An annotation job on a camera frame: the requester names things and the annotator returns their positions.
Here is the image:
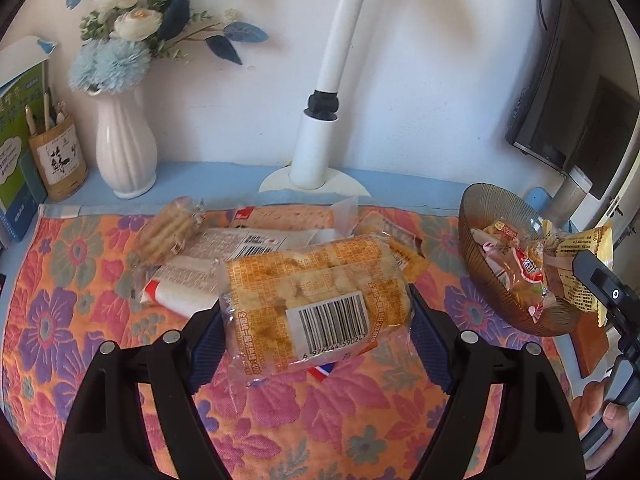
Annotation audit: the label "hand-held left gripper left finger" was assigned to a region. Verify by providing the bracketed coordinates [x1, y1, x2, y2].
[55, 306, 227, 480]

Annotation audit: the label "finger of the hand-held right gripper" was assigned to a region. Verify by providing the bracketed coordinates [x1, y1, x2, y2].
[571, 249, 640, 324]

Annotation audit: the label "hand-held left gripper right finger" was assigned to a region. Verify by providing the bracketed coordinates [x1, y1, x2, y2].
[406, 284, 587, 480]

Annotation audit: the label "yellow peanut packet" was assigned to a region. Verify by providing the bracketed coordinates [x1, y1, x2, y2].
[542, 219, 614, 329]

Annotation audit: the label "red label bread packet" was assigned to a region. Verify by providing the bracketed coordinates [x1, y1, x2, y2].
[470, 219, 532, 282]
[514, 251, 553, 312]

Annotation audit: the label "brown ribbed glass bowl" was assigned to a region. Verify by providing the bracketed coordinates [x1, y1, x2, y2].
[458, 183, 614, 337]

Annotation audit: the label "large white cracker packet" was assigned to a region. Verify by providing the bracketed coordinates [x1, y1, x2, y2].
[142, 227, 322, 319]

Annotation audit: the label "orange snack packet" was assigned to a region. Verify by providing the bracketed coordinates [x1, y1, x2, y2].
[352, 209, 432, 284]

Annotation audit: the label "orange rice cracker pack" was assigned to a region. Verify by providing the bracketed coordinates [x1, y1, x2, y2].
[217, 234, 414, 397]

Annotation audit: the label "clear bag of round crackers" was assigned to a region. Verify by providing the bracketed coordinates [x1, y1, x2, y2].
[132, 196, 207, 267]

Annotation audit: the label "clear packet of brown pastry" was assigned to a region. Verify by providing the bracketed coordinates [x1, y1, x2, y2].
[229, 197, 359, 249]

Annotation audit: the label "person's right hand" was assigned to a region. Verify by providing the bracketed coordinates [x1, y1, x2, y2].
[582, 401, 637, 475]

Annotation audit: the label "brown leather notebook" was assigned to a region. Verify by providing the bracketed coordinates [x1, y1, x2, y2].
[570, 309, 612, 379]

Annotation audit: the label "grey thermos bottle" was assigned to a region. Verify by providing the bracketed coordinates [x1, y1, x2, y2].
[552, 167, 594, 227]

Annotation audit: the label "blue phone stand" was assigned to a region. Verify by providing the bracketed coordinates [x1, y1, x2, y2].
[529, 187, 562, 222]

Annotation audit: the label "floral woven tablecloth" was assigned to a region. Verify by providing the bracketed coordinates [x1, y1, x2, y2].
[0, 202, 581, 480]

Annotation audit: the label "black monitor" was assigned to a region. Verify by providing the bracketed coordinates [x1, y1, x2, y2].
[505, 0, 640, 202]

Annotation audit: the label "white ribbed vase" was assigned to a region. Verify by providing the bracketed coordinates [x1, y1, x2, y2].
[94, 87, 159, 199]

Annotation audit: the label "white pole with black clamp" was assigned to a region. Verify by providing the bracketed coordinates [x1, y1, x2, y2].
[258, 0, 372, 197]

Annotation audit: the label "wooden pen holder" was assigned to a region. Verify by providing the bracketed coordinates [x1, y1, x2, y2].
[27, 112, 90, 202]

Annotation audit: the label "green book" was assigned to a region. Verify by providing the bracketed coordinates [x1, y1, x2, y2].
[0, 35, 59, 244]

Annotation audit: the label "blue and white artificial flowers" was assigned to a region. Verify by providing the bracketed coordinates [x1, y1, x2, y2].
[65, 0, 271, 97]

